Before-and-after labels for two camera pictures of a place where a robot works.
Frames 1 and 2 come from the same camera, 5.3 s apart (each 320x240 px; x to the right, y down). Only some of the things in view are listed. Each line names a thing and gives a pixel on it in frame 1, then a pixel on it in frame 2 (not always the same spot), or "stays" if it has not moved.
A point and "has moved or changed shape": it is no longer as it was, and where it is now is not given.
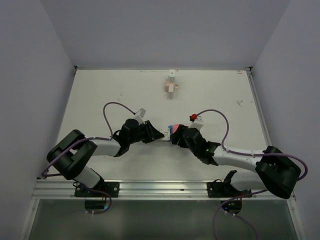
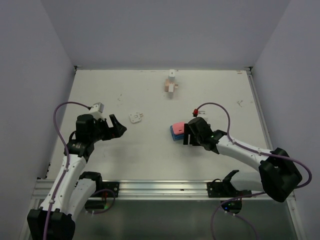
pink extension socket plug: [175, 127] stays
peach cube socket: [166, 85] stays
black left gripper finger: [154, 130] to [116, 125]
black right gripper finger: [182, 128] to [186, 134]
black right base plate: [224, 189] stays
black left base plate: [112, 188] stays
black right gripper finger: [175, 137] to [193, 140]
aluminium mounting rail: [51, 189] stays
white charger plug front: [171, 87] stays
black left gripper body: [143, 133] to [101, 131]
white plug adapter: [166, 131] has moved or changed shape
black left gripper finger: [155, 135] to [117, 132]
